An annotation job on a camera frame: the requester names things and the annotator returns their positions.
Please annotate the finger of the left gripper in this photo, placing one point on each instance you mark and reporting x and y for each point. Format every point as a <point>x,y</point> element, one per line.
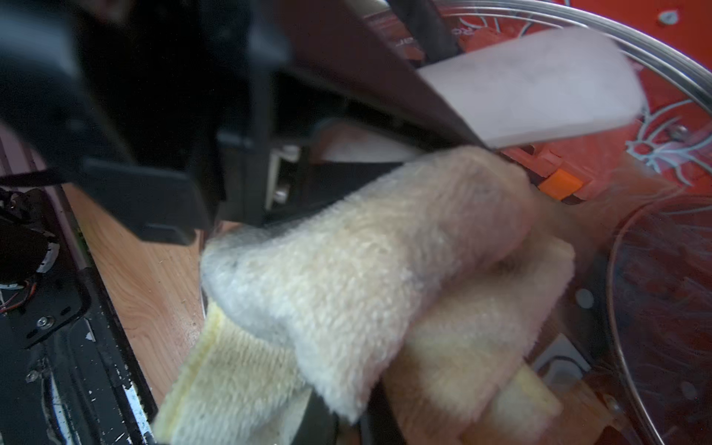
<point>297,187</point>
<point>333,49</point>

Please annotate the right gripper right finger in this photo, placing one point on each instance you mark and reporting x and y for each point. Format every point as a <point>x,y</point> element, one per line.
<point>378,425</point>

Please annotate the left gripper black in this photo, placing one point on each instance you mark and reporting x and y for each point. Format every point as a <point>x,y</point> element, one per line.
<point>158,110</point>

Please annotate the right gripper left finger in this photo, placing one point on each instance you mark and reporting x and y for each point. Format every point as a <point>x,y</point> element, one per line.
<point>319,426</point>

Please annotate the cream yellow cloth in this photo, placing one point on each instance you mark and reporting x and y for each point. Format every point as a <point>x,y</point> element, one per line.
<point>433,282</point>

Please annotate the glass lid with white handle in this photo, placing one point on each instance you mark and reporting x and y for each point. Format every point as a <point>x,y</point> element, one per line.
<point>553,85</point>

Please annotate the orange plastic tool case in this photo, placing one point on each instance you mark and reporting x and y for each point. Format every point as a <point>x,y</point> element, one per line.
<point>581,168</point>

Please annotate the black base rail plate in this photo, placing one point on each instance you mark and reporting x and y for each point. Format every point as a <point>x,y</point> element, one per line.
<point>68,373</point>

